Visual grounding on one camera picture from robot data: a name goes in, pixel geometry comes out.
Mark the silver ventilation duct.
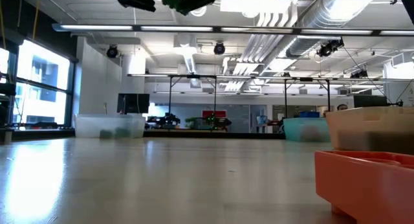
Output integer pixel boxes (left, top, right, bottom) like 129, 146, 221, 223
286, 0, 376, 58

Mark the red toy brick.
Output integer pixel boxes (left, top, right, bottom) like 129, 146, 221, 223
314, 150, 414, 224

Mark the clear plastic bin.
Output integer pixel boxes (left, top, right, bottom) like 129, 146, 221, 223
74, 113, 146, 140

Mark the teal plastic bin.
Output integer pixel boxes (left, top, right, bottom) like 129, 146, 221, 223
283, 117, 331, 143

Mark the red wall sign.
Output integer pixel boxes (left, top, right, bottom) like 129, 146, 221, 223
201, 109, 228, 122

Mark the orange plastic bin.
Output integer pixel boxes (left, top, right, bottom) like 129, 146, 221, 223
325, 106, 414, 156

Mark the black equipment stand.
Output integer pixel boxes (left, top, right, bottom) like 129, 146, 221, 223
0, 82, 17, 144

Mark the overhead light bar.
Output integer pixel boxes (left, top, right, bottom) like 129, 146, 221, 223
51, 22, 414, 37

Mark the black aluminium table frame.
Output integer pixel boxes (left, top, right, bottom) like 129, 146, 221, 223
0, 128, 286, 140

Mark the black computer monitor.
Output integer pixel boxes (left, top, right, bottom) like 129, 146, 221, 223
353, 94, 388, 109
116, 93, 151, 115

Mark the yellow hanging cable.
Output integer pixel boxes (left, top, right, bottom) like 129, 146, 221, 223
31, 0, 41, 42

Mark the large bright window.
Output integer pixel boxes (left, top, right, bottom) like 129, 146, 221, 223
0, 39, 76, 128

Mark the white ceiling ring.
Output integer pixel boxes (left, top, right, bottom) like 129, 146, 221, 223
189, 3, 208, 17

